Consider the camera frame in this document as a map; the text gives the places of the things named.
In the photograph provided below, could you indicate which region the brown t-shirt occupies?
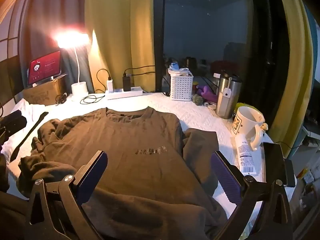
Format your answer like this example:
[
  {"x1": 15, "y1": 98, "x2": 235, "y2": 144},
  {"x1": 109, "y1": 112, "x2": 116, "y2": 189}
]
[{"x1": 17, "y1": 107, "x2": 227, "y2": 239}]

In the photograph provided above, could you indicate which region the small black cable bundle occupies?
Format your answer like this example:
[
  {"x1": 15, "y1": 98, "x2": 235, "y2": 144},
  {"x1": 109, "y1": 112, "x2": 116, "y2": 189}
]
[{"x1": 55, "y1": 93, "x2": 68, "y2": 105}]

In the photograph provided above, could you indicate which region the white power strip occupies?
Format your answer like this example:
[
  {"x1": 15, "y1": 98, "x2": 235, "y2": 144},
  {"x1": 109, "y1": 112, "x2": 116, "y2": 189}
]
[{"x1": 105, "y1": 87, "x2": 143, "y2": 100}]

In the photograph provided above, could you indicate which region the black charger adapter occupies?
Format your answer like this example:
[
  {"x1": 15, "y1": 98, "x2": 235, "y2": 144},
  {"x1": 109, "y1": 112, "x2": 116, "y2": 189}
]
[{"x1": 123, "y1": 73, "x2": 131, "y2": 92}]

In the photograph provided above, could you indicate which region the yellow curtain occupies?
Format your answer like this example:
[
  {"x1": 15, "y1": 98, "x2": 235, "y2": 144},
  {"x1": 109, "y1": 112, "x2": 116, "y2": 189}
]
[{"x1": 85, "y1": 0, "x2": 156, "y2": 92}]

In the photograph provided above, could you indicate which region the steel thermos bottle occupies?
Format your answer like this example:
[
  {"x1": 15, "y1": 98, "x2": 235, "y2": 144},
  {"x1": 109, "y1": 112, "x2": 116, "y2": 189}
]
[{"x1": 216, "y1": 71, "x2": 242, "y2": 119}]

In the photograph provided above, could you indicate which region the black coiled cable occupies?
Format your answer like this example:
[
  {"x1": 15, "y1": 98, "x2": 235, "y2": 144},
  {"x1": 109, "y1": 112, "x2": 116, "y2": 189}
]
[{"x1": 80, "y1": 94, "x2": 106, "y2": 105}]

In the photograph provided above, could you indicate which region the white tube with barcode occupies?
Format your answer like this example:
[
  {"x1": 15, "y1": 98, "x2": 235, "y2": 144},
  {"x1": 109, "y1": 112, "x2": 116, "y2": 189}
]
[{"x1": 235, "y1": 134, "x2": 257, "y2": 176}]

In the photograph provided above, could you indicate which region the white desk lamp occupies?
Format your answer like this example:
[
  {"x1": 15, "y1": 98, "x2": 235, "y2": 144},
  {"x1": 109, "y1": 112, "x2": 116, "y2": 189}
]
[{"x1": 54, "y1": 29, "x2": 89, "y2": 98}]

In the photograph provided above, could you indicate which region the brown cardboard box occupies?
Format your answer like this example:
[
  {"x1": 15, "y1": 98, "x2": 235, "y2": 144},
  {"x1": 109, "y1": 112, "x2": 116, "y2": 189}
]
[{"x1": 22, "y1": 75, "x2": 67, "y2": 106}]

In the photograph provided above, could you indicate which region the white plastic basket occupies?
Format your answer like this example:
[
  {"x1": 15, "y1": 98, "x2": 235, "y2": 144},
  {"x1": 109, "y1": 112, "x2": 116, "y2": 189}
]
[{"x1": 168, "y1": 68, "x2": 194, "y2": 101}]

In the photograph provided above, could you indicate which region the white folded cloth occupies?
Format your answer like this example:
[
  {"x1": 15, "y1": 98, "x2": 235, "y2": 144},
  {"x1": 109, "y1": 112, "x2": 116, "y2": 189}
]
[{"x1": 1, "y1": 99, "x2": 49, "y2": 163}]

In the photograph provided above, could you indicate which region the purple plush toy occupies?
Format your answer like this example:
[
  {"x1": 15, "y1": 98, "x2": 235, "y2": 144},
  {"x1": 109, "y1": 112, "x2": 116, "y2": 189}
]
[{"x1": 197, "y1": 85, "x2": 218, "y2": 103}]

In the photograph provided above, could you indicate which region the red screen tablet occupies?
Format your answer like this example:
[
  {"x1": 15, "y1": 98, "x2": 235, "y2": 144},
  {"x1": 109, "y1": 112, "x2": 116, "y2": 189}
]
[{"x1": 28, "y1": 51, "x2": 61, "y2": 85}]

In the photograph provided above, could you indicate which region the white cartoon mug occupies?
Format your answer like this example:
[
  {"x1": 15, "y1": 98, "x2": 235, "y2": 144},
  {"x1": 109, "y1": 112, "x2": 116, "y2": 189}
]
[{"x1": 232, "y1": 106, "x2": 268, "y2": 151}]

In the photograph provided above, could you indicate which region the white charger adapter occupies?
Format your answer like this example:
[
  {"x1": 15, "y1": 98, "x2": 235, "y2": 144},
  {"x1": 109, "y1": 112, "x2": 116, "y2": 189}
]
[{"x1": 106, "y1": 79, "x2": 114, "y2": 93}]

